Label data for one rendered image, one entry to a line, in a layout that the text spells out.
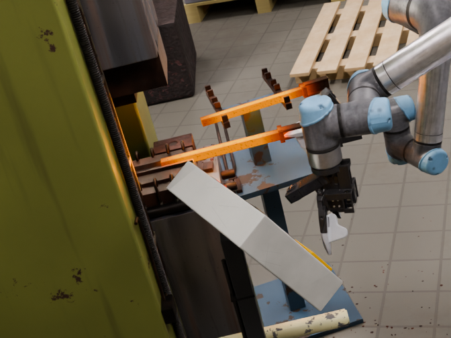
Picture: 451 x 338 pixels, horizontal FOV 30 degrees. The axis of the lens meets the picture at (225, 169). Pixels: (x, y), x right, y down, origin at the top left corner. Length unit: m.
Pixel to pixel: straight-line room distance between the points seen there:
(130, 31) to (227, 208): 0.56
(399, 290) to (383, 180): 0.84
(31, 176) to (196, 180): 0.37
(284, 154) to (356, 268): 0.72
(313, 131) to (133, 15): 0.53
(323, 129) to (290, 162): 1.10
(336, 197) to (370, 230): 1.80
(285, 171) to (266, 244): 1.22
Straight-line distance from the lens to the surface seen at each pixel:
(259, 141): 2.34
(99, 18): 2.04
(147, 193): 2.28
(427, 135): 2.28
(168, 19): 5.27
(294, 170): 2.85
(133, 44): 2.05
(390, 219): 3.73
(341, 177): 1.88
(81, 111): 1.83
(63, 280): 2.05
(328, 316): 2.23
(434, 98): 2.25
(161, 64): 2.12
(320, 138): 1.82
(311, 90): 2.77
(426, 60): 1.88
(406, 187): 3.94
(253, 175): 2.87
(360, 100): 1.82
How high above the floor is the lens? 2.04
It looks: 28 degrees down
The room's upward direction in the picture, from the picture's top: 15 degrees counter-clockwise
